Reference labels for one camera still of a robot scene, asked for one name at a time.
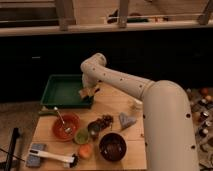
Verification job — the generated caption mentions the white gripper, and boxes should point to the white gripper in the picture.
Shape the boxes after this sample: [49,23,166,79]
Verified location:
[82,74,99,88]

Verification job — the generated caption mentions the wooden chalkboard eraser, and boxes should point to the wooden chalkboard eraser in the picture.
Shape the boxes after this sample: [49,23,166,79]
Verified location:
[79,85,100,99]

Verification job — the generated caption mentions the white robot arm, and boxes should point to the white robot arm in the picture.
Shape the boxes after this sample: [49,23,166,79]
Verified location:
[80,53,199,171]

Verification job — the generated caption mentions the green plastic tray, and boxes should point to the green plastic tray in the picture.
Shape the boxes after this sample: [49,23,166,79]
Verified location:
[41,75,93,109]

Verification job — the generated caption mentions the brown dried object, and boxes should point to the brown dried object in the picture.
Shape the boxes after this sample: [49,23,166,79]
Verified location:
[97,115,113,130]

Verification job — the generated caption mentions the small metal cup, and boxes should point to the small metal cup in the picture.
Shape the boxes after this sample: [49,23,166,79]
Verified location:
[87,121,100,139]

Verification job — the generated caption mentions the orange bowl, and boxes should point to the orange bowl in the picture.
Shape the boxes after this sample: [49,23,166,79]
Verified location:
[52,114,80,142]

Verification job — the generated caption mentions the white plastic cup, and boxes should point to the white plastic cup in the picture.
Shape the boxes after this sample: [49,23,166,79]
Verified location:
[131,99,143,111]

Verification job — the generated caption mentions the grey blue cloth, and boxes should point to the grey blue cloth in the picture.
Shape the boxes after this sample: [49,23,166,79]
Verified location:
[119,113,137,129]

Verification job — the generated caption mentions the green vegetable toy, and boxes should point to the green vegetable toy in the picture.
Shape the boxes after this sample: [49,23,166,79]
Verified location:
[38,107,57,116]

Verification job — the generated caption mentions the metal spoon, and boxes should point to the metal spoon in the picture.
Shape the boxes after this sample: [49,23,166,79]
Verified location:
[54,106,71,134]

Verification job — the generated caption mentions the small green cup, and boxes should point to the small green cup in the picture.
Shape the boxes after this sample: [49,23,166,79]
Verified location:
[74,129,89,145]

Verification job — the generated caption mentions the dark red bowl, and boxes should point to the dark red bowl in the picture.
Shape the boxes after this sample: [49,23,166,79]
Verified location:
[99,133,127,162]

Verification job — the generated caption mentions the orange fruit toy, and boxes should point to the orange fruit toy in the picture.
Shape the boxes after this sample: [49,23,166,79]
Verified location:
[78,144,92,159]

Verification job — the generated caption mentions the black stand pole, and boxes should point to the black stand pole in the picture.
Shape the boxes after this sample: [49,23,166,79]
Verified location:
[4,127,19,171]

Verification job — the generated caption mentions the blue grey sponge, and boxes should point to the blue grey sponge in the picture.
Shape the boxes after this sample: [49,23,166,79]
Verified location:
[25,143,47,168]

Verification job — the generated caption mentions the white handled brush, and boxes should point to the white handled brush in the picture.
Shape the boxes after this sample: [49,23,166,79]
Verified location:
[29,149,78,167]

